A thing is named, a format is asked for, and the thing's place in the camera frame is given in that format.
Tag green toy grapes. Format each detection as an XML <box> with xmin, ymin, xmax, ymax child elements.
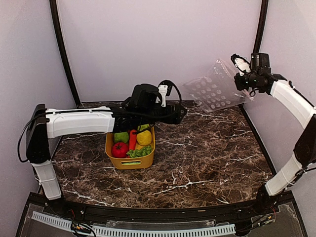
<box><xmin>126</xmin><ymin>146</ymin><xmax>153</xmax><ymax>158</ymax></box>

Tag black front rail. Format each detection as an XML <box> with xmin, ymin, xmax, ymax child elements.
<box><xmin>44</xmin><ymin>197</ymin><xmax>272</xmax><ymax>223</ymax></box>

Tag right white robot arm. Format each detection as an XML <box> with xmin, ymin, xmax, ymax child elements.
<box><xmin>234</xmin><ymin>73</ymin><xmax>316</xmax><ymax>214</ymax></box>

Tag green toy pear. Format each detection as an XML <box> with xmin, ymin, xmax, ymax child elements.
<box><xmin>137</xmin><ymin>124</ymin><xmax>151</xmax><ymax>131</ymax></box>

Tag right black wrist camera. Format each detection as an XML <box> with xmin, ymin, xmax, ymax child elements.
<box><xmin>231</xmin><ymin>53</ymin><xmax>271</xmax><ymax>76</ymax></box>

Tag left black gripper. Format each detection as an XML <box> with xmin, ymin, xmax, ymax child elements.
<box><xmin>138</xmin><ymin>103</ymin><xmax>187</xmax><ymax>125</ymax></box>

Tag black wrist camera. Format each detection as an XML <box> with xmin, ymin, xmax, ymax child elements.
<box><xmin>126</xmin><ymin>80</ymin><xmax>174</xmax><ymax>109</ymax></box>
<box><xmin>231</xmin><ymin>53</ymin><xmax>271</xmax><ymax>76</ymax></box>

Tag green toy apple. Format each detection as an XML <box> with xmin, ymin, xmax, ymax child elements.
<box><xmin>113</xmin><ymin>132</ymin><xmax>129</xmax><ymax>144</ymax></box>

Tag orange toy carrot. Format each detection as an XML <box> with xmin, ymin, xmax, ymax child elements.
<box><xmin>129</xmin><ymin>129</ymin><xmax>137</xmax><ymax>150</ymax></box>

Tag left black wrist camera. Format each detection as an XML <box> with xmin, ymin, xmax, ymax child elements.
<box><xmin>126</xmin><ymin>80</ymin><xmax>174</xmax><ymax>109</ymax></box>

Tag yellow plastic basket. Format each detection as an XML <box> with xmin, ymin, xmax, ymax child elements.
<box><xmin>105</xmin><ymin>127</ymin><xmax>156</xmax><ymax>170</ymax></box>

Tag white slotted cable duct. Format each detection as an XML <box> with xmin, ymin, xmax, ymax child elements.
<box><xmin>32</xmin><ymin>211</ymin><xmax>236</xmax><ymax>237</ymax></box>

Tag red toy tomato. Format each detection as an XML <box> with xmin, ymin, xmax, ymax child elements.
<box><xmin>112</xmin><ymin>142</ymin><xmax>129</xmax><ymax>158</ymax></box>

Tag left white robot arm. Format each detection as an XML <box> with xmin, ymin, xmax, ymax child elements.
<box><xmin>20</xmin><ymin>103</ymin><xmax>187</xmax><ymax>215</ymax></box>

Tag yellow toy lemon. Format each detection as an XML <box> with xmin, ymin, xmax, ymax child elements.
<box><xmin>136</xmin><ymin>130</ymin><xmax>152</xmax><ymax>146</ymax></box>

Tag clear dotted zip bag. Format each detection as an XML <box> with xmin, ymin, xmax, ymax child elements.
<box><xmin>183</xmin><ymin>59</ymin><xmax>254</xmax><ymax>112</ymax></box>

